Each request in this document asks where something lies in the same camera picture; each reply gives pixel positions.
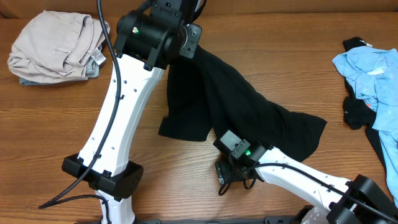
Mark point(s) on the folded beige trousers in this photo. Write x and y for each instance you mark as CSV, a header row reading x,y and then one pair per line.
x,y
56,45

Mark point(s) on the black garment under blue shirt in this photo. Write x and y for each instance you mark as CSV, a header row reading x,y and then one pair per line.
x,y
356,112

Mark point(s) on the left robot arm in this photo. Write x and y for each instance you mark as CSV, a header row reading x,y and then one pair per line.
x,y
148,40

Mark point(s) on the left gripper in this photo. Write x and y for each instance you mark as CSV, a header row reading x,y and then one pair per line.
x,y
193,35

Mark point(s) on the light blue shirt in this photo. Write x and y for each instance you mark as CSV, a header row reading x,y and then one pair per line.
x,y
379,92

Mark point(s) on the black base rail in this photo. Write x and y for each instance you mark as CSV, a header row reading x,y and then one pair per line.
x,y
284,219

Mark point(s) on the black t-shirt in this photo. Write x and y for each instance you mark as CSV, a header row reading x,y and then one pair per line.
x,y
204,93

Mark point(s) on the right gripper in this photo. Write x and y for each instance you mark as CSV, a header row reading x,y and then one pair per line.
x,y
226,169

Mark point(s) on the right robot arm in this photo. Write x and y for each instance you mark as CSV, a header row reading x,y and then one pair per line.
x,y
332,199

